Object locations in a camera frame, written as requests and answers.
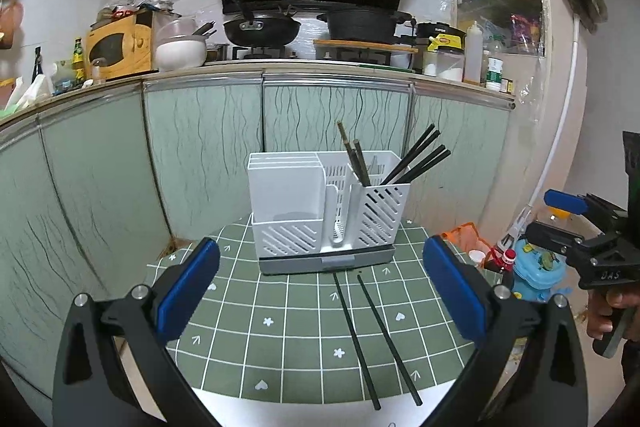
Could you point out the white squeeze bottle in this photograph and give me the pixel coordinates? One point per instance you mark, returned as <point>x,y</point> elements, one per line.
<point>473,54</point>

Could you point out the yellow lid jar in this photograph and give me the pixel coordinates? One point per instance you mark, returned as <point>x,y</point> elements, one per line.
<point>555,216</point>

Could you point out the red cap bottle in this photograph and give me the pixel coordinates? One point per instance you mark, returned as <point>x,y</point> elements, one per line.
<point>501,262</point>

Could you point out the blue plastic container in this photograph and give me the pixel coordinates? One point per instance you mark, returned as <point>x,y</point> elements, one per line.
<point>536,272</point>

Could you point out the person's right hand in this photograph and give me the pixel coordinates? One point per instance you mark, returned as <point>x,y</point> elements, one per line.
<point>601,307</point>

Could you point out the wooden chopstick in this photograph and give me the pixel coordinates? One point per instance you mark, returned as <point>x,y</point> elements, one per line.
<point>364,175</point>
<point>350,152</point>

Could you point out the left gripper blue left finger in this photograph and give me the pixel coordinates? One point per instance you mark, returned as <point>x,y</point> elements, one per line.
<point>181,288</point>

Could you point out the wooden cutting board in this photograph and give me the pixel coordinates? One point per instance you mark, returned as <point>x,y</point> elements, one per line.
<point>361,45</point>

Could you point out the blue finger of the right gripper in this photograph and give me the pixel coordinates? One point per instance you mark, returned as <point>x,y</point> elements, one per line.
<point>557,240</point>
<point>574,204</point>

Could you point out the white grey utensil holder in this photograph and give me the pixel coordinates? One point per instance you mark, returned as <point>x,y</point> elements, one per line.
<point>311,214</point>

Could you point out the clear salt container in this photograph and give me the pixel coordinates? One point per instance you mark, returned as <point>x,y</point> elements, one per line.
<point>450,63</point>

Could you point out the green glass bottle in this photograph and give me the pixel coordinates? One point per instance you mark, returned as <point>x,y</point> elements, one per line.
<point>78,62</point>

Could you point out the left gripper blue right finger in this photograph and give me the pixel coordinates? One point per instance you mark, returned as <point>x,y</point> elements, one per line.
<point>461,287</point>

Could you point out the black frying pan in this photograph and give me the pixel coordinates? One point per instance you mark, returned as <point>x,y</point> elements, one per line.
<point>261,30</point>

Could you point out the white bowl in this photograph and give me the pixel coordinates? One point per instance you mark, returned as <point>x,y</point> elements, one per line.
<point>179,54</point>

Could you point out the yellow microwave oven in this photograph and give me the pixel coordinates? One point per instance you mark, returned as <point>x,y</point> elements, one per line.
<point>123,48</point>

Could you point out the black chopstick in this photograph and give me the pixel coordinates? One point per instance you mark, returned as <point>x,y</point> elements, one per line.
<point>427,166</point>
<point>433,137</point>
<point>402,369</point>
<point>430,156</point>
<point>405,160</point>
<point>364,369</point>

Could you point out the dark soy sauce bottle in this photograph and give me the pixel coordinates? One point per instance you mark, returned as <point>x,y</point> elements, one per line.
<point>37,69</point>

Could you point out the green label bottle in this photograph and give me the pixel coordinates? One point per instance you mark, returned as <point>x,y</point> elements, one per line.
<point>493,78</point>

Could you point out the orange bag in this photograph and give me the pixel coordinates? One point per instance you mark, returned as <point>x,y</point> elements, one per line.
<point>467,239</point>

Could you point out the black cooking pot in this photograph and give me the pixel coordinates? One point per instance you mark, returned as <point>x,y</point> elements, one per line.
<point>363,24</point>

